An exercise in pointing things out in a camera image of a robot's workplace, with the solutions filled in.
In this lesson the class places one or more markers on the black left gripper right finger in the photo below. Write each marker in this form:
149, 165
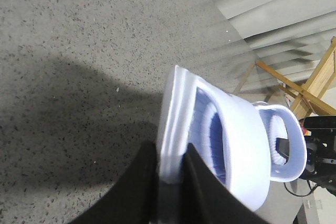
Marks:
205, 199

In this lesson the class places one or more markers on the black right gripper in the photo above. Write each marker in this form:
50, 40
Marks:
320, 144

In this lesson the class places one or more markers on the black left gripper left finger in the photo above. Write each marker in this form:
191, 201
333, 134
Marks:
131, 199

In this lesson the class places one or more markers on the light blue right-side slipper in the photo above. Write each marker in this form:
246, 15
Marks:
280, 122

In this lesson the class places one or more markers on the light blue left-side slipper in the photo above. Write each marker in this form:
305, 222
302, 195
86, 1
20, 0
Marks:
227, 132

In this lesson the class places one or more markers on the wooden folding stand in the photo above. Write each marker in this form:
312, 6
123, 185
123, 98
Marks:
307, 97

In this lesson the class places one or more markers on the pale green curtain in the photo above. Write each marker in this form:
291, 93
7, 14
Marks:
289, 35

